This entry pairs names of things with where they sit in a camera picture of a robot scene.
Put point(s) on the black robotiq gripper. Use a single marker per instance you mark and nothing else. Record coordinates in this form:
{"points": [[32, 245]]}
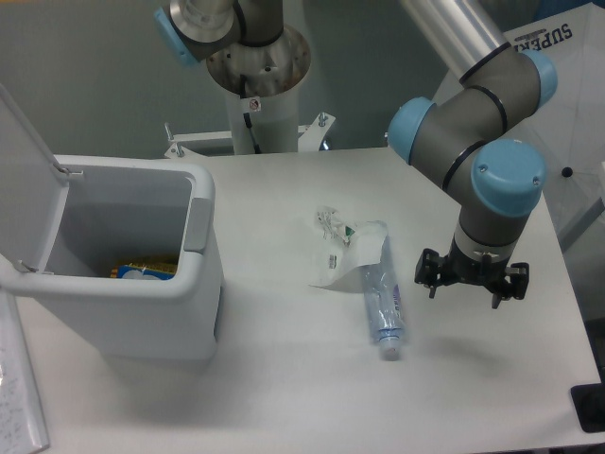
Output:
{"points": [[471, 263]]}

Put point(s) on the black device at edge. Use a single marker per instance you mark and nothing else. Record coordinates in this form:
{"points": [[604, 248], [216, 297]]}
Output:
{"points": [[588, 401]]}

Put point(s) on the clear plastic water bottle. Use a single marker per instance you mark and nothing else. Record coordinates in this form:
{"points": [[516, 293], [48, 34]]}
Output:
{"points": [[383, 305]]}

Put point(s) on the crumpled white plastic wrapper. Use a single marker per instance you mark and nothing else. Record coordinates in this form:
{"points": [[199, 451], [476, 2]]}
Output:
{"points": [[344, 246]]}

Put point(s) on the white grey trash can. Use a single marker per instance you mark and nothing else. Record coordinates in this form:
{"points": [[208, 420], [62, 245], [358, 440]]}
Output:
{"points": [[67, 220]]}

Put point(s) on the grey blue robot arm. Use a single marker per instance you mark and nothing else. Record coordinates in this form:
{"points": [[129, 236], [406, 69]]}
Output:
{"points": [[461, 145]]}

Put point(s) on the yellow blue snack package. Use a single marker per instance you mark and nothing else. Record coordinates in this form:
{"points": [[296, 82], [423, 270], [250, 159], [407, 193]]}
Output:
{"points": [[154, 267]]}

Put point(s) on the white notebook with writing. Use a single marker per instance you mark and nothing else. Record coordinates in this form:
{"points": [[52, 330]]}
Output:
{"points": [[23, 429]]}

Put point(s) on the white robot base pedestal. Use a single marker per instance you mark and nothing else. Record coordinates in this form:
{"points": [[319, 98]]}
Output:
{"points": [[263, 82]]}

